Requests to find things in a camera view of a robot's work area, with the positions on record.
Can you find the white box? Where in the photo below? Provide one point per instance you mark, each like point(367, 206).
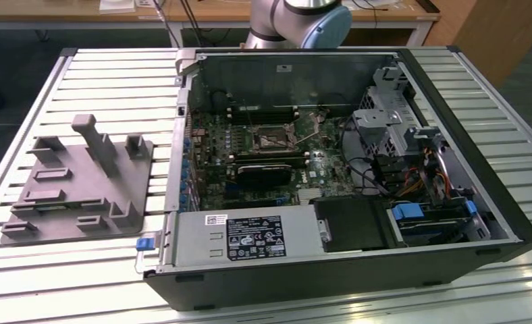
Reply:
point(116, 6)

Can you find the black open PC case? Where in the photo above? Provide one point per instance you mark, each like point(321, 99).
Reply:
point(293, 287)

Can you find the gray parts rack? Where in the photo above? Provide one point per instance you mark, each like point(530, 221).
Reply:
point(95, 189)

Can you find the blue case latch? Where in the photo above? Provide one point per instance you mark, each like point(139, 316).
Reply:
point(144, 244)

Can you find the hard disk in blue carrier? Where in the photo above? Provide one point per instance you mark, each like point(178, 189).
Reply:
point(407, 212)

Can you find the wooden desk white frame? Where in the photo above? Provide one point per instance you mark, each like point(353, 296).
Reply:
point(211, 15)

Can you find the metal drive cage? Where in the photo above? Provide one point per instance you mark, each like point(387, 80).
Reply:
point(382, 128)

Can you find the black graphics card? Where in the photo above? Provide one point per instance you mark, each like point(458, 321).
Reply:
point(263, 176)

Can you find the green motherboard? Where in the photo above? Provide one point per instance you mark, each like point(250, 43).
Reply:
point(326, 168)

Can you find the CPU socket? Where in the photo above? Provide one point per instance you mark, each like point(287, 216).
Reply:
point(269, 139)

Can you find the black plastic bay cover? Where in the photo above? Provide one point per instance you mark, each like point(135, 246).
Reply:
point(351, 226)

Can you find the silver power supply with label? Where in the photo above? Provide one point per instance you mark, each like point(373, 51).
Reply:
point(198, 236)

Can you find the blue bay clip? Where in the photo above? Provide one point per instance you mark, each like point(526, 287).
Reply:
point(470, 207)

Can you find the brown wooden cabinet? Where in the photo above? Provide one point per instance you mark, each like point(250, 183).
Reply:
point(496, 37)

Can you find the small silver chipset heatsink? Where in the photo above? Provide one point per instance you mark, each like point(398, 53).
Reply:
point(310, 196)

